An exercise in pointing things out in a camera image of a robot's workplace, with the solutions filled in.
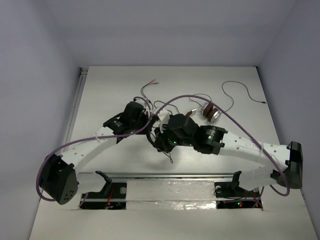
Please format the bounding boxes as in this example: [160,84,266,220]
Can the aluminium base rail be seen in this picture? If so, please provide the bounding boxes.
[84,171,278,182]

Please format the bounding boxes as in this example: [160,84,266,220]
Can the thin brown headphone cable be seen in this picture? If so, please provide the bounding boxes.
[188,80,268,113]

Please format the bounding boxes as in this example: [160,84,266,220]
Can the black headphone cable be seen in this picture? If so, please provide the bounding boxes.
[140,79,181,165]

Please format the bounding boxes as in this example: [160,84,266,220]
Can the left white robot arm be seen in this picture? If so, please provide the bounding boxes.
[36,97,152,205]

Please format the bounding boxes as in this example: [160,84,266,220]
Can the brown headphones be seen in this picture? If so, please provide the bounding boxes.
[185,103,222,125]

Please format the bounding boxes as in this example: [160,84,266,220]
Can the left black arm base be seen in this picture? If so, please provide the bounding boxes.
[79,171,127,210]

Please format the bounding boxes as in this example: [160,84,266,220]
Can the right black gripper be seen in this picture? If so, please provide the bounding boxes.
[153,120,194,153]

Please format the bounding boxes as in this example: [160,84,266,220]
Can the left aluminium side rail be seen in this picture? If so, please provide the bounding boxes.
[62,67,89,145]

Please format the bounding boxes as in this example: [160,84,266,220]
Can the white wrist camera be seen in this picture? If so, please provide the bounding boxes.
[155,109,171,133]
[133,96,151,109]

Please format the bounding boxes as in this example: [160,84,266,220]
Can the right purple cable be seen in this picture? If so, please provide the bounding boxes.
[151,94,291,196]

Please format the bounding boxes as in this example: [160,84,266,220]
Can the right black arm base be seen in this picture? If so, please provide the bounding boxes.
[213,171,263,210]

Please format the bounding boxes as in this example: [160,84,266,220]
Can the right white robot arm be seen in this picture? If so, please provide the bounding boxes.
[152,113,303,197]

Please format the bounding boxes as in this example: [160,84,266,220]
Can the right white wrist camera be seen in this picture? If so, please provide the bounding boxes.
[155,109,171,133]

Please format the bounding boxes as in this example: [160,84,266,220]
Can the black headphones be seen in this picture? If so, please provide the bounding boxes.
[146,116,164,152]

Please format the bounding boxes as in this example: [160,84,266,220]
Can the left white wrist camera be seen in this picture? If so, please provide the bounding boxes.
[133,96,151,109]

